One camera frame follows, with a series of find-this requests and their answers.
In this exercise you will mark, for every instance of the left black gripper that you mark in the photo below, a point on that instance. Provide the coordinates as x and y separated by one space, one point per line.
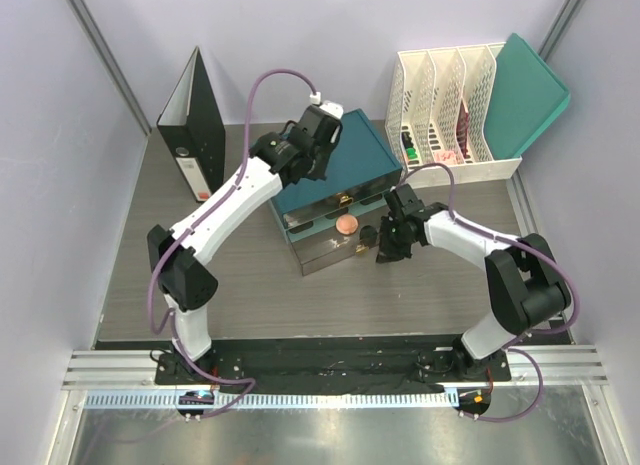
320 172

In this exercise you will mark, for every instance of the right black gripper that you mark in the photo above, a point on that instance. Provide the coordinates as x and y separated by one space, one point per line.
386 251

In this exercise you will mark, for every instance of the orange round powder puff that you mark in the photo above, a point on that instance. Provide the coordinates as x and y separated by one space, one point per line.
347 224

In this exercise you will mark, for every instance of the teal makeup drawer organizer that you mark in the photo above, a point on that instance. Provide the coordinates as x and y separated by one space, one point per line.
361 169

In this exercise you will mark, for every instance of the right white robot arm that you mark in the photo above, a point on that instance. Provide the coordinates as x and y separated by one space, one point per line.
524 283

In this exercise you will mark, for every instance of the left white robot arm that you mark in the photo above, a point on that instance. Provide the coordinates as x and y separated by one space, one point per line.
179 256

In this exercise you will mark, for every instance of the pink sticky notes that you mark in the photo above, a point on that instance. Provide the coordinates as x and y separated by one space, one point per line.
447 157

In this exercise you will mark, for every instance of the green black marker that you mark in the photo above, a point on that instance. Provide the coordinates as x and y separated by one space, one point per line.
409 147

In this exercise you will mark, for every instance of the black lever arch binder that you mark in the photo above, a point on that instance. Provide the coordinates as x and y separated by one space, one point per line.
192 129

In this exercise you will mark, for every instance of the dark red booklet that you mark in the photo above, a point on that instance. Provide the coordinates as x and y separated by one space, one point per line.
462 127

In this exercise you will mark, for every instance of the white mesh file organizer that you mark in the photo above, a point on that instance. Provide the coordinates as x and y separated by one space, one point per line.
426 90

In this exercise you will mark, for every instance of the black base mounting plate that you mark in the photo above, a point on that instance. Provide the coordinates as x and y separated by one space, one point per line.
370 365

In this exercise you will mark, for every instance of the teal folder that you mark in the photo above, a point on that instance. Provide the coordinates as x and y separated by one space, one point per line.
527 97

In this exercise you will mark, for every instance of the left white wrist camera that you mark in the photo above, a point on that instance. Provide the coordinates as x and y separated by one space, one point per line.
326 118

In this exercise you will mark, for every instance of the white slotted cable duct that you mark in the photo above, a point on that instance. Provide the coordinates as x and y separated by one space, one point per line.
197 399

